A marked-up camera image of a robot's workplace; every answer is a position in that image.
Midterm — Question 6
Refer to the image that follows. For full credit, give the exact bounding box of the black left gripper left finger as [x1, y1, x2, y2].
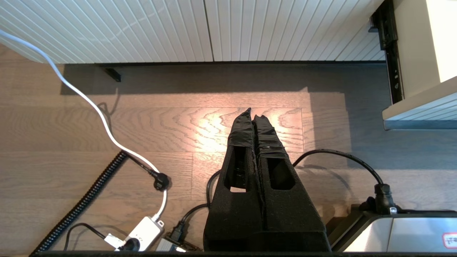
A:
[203, 108, 265, 252]

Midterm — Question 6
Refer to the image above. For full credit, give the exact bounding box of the white power strip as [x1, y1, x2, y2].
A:
[127, 216, 165, 251]

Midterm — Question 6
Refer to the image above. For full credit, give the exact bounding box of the white floor cable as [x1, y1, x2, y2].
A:
[0, 29, 168, 222]

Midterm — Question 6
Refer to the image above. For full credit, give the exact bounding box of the white fluted cabinet front panel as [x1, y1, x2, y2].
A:
[204, 0, 387, 62]
[0, 0, 214, 65]

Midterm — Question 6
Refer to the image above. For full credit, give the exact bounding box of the black plug with cord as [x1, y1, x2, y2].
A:
[123, 152, 172, 192]

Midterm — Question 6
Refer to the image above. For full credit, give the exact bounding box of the black looped floor cable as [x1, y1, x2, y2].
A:
[171, 149, 397, 247]

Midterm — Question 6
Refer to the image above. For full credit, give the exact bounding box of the thin black cable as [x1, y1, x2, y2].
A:
[64, 223, 141, 252]

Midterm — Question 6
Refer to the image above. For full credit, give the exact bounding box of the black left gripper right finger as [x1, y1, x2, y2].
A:
[252, 114, 331, 252]

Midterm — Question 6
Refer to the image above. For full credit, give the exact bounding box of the black spiral cable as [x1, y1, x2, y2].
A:
[31, 152, 128, 255]

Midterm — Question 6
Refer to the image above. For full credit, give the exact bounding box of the white fluted front drawer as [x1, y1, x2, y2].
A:
[382, 0, 457, 131]

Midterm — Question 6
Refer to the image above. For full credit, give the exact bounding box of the white cable connector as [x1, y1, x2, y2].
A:
[104, 234, 125, 250]

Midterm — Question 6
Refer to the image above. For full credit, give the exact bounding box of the black drawer slide rail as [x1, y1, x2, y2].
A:
[370, 0, 405, 105]

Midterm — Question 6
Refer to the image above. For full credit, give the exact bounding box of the black cabinet leg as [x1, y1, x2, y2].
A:
[104, 67, 122, 82]

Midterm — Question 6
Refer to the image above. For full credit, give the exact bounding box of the silver plug adapter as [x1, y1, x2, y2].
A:
[156, 237, 186, 252]

